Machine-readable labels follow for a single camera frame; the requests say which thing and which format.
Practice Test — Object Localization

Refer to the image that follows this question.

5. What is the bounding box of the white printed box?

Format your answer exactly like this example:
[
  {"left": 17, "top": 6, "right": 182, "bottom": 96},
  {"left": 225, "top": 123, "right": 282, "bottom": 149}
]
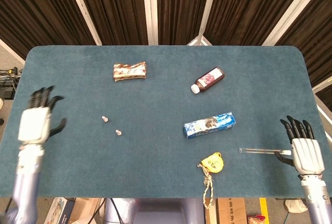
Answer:
[{"left": 48, "top": 197, "right": 76, "bottom": 224}]

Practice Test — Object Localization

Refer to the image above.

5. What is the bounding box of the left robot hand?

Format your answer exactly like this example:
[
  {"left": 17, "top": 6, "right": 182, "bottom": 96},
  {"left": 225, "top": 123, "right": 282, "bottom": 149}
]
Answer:
[{"left": 17, "top": 86, "right": 67, "bottom": 145}]

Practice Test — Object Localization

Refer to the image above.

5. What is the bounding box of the black power strip with cables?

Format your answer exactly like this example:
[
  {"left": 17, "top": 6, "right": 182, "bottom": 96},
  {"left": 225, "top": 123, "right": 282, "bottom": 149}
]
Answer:
[{"left": 0, "top": 67, "right": 23, "bottom": 99}]

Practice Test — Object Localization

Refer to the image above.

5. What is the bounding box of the white frame post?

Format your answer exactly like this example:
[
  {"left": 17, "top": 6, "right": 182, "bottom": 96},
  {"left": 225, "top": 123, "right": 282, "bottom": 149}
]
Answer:
[
  {"left": 186, "top": 0, "right": 221, "bottom": 46},
  {"left": 312, "top": 75, "right": 332, "bottom": 93},
  {"left": 64, "top": 0, "right": 102, "bottom": 46},
  {"left": 0, "top": 38, "right": 26, "bottom": 65},
  {"left": 261, "top": 0, "right": 328, "bottom": 46},
  {"left": 142, "top": 0, "right": 159, "bottom": 46}
]

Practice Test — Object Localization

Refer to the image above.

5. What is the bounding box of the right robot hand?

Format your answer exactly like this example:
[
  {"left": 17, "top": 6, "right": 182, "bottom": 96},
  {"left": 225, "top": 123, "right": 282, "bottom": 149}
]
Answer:
[{"left": 275, "top": 115, "right": 325, "bottom": 177}]

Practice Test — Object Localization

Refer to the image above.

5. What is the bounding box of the blue cookie box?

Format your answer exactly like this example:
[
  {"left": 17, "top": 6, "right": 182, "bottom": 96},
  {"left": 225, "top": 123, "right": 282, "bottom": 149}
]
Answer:
[{"left": 183, "top": 112, "right": 238, "bottom": 139}]

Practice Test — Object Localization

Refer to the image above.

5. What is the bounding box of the braided rope lanyard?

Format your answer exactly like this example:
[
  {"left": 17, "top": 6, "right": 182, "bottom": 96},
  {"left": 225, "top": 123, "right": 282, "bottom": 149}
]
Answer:
[{"left": 197, "top": 162, "right": 215, "bottom": 210}]

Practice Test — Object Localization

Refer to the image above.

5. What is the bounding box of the plain brown cardboard box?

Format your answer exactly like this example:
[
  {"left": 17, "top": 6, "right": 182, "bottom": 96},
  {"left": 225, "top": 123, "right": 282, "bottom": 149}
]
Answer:
[{"left": 68, "top": 198, "right": 104, "bottom": 224}]

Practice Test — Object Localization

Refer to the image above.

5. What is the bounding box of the black floor cable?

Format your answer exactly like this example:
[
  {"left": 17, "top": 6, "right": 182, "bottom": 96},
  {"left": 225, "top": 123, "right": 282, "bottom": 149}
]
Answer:
[{"left": 88, "top": 198, "right": 107, "bottom": 224}]

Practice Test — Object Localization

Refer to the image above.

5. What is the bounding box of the glass test tube white cap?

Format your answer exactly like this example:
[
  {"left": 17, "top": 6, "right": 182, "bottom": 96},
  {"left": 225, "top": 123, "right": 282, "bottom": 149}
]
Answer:
[{"left": 238, "top": 147, "right": 293, "bottom": 156}]

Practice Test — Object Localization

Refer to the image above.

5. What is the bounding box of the blue felt table cover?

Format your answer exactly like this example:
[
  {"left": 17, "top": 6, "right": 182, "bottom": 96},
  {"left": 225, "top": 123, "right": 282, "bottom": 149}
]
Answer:
[{"left": 0, "top": 45, "right": 332, "bottom": 199}]

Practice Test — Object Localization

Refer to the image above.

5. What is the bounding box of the brown bottle white cap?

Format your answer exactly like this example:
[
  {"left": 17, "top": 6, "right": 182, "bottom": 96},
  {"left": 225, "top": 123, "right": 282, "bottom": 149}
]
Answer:
[{"left": 190, "top": 66, "right": 226, "bottom": 95}]

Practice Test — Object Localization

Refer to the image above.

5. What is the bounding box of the gold red snack pack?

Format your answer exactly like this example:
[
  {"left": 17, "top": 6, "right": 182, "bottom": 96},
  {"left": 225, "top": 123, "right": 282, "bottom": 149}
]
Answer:
[{"left": 113, "top": 61, "right": 147, "bottom": 82}]

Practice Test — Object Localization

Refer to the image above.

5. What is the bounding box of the dark brown curtain panel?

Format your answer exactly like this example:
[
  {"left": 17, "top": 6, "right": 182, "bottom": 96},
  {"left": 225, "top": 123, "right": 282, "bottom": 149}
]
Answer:
[
  {"left": 157, "top": 0, "right": 214, "bottom": 46},
  {"left": 204, "top": 0, "right": 312, "bottom": 46},
  {"left": 0, "top": 0, "right": 97, "bottom": 60},
  {"left": 274, "top": 0, "right": 332, "bottom": 105},
  {"left": 73, "top": 0, "right": 150, "bottom": 46}
]

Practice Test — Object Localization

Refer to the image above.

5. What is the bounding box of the white lump on floor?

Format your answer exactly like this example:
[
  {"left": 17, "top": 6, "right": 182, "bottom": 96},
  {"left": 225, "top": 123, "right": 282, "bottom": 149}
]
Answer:
[{"left": 285, "top": 199, "right": 309, "bottom": 213}]

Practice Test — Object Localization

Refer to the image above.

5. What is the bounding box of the brown cardboard box with print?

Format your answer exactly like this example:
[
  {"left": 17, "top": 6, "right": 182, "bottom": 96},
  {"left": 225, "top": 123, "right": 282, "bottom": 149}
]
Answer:
[{"left": 204, "top": 198, "right": 246, "bottom": 224}]

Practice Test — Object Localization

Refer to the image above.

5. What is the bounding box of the red snack bag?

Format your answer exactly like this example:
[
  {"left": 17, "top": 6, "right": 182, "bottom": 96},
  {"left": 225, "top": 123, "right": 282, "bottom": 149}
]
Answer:
[{"left": 246, "top": 215, "right": 266, "bottom": 224}]

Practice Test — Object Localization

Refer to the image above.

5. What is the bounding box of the purple robot torso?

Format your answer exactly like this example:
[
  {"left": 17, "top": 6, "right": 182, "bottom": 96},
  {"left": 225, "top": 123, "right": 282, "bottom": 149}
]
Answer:
[{"left": 103, "top": 198, "right": 206, "bottom": 224}]

